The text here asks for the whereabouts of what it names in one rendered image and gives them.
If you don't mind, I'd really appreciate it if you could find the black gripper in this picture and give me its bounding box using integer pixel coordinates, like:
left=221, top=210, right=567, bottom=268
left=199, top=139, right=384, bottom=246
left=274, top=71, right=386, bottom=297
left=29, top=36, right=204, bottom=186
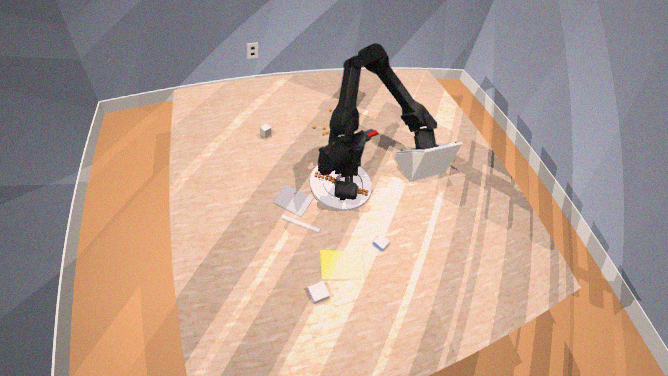
left=334, top=159, right=361, bottom=200

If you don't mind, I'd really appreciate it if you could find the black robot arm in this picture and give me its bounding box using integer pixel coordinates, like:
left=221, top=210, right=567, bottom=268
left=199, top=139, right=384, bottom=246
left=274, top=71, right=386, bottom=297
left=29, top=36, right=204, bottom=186
left=317, top=43, right=439, bottom=175

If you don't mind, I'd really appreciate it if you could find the yellow flat square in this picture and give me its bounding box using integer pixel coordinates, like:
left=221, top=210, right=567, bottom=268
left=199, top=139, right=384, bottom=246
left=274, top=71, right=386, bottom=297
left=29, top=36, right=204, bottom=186
left=320, top=250, right=365, bottom=280

